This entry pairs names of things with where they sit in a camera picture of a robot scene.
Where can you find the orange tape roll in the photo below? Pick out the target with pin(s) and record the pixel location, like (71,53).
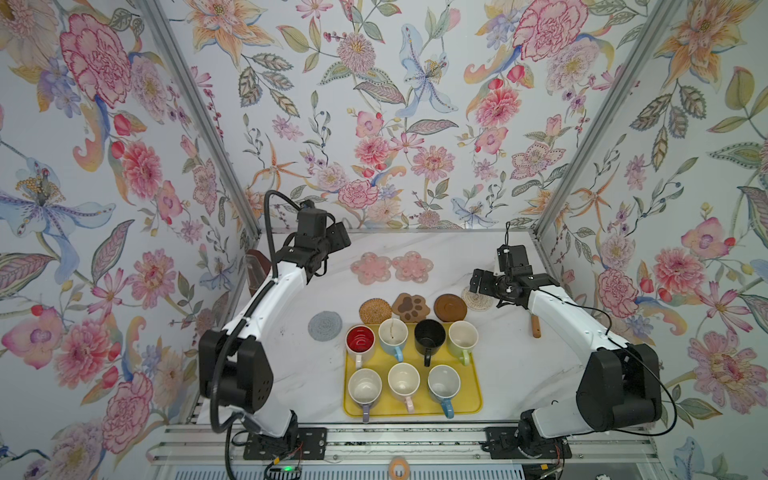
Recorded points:
(399,469)

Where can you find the light blue mug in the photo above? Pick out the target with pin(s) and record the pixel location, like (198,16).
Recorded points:
(393,334)

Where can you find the grey-blue woven round coaster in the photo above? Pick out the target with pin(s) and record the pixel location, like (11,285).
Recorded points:
(325,326)

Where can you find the red inside white mug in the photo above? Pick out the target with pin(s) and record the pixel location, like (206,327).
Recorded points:
(360,342)

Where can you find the colourful zigzag woven coaster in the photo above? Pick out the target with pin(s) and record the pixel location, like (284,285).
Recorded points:
(477,302)

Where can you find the white mug blue handle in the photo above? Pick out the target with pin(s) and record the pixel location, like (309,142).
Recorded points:
(444,384)

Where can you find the lime green spatula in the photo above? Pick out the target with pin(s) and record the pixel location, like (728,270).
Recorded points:
(535,327)

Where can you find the pink flower coaster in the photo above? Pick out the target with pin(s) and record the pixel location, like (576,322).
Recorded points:
(371,268)
(412,267)

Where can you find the white mug purple handle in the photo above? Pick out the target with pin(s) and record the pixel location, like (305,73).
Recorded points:
(364,388)

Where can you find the white mug pink handle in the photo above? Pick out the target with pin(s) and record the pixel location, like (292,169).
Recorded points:
(404,382)

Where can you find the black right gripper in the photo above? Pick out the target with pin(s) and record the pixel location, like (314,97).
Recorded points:
(488,276)

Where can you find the dark brown round coaster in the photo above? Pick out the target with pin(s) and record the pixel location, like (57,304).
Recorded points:
(450,308)

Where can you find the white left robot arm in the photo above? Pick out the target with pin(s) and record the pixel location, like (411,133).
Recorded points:
(234,368)

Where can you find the brown paw print coaster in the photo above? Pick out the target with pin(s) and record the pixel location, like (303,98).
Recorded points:
(410,308)

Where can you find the light green mug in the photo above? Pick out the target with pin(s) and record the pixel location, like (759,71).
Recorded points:
(463,337)

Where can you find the black mug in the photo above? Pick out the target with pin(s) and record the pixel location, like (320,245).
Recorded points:
(429,336)

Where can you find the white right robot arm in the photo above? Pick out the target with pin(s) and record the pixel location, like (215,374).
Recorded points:
(620,385)

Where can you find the tan rattan round coaster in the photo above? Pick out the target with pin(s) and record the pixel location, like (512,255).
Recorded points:
(375,311)

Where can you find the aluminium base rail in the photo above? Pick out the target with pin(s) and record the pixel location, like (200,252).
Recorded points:
(437,442)

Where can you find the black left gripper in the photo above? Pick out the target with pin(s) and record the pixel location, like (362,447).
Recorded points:
(338,236)

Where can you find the yellow tray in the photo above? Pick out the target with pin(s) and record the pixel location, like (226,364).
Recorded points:
(468,401)

